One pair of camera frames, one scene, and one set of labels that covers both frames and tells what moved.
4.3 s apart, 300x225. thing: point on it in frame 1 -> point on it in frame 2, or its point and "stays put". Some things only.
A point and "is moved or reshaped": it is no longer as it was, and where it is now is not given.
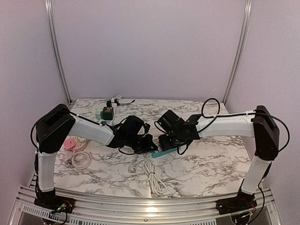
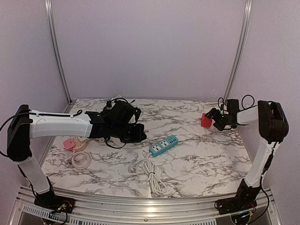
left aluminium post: [55, 41] stays put
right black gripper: [164, 145] -> [211, 112]
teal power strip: [161, 153] is moved or reshaped
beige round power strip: [80, 143] stays put
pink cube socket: [69, 144] stays put
